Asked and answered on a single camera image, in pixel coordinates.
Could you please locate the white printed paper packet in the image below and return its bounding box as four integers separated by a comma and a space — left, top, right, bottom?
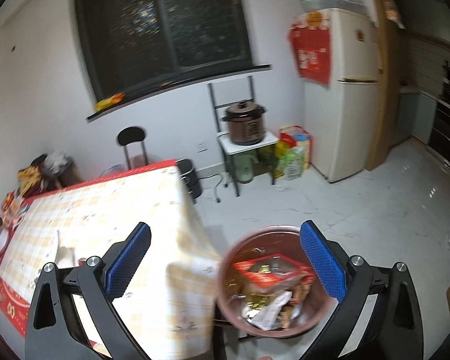
249, 291, 293, 331

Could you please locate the red clear-window snack bag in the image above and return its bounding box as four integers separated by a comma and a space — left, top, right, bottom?
232, 253, 316, 305

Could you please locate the pink plastic trash bin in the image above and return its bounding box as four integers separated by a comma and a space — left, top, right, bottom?
217, 226, 332, 339

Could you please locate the orange plaid tablecloth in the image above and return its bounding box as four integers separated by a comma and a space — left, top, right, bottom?
0, 162, 220, 359

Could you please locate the gold foil wrapper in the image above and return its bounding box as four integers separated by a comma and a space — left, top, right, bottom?
225, 264, 282, 320

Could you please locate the snack pile at table end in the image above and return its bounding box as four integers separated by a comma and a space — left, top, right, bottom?
1, 151, 83, 213

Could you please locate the green yellow rice bag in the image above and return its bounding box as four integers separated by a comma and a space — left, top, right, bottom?
274, 141, 310, 180

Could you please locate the black air fryer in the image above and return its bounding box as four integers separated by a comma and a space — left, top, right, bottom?
176, 158, 202, 202

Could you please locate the white refrigerator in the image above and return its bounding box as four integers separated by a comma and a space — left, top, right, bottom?
303, 8, 379, 183

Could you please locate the green kettle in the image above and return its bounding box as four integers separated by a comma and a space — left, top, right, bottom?
232, 152, 258, 184

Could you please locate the yellow snack bag on sill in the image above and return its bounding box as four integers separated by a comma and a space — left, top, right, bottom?
95, 93, 126, 112

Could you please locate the black metal rack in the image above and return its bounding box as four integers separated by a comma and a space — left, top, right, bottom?
207, 75, 279, 197

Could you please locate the brown electric pressure cooker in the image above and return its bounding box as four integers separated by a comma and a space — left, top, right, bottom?
222, 100, 267, 146

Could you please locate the black window sill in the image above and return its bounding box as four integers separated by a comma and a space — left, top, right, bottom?
85, 63, 273, 124

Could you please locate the red hanging calendar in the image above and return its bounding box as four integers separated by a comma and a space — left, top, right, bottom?
288, 10, 332, 87

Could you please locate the dark window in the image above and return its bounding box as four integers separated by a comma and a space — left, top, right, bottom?
74, 0, 254, 101

